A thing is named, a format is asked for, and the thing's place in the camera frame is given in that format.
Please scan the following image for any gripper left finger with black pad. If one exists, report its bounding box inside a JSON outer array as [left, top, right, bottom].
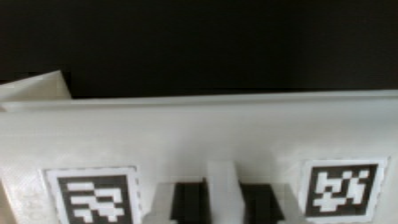
[[170, 181, 211, 224]]

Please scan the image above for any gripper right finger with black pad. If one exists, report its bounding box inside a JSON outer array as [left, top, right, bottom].
[[239, 183, 284, 224]]

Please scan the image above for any white cabinet door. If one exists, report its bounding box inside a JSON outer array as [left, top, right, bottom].
[[0, 99, 398, 224]]

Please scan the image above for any white cabinet body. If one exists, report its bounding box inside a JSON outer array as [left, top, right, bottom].
[[0, 70, 398, 112]]

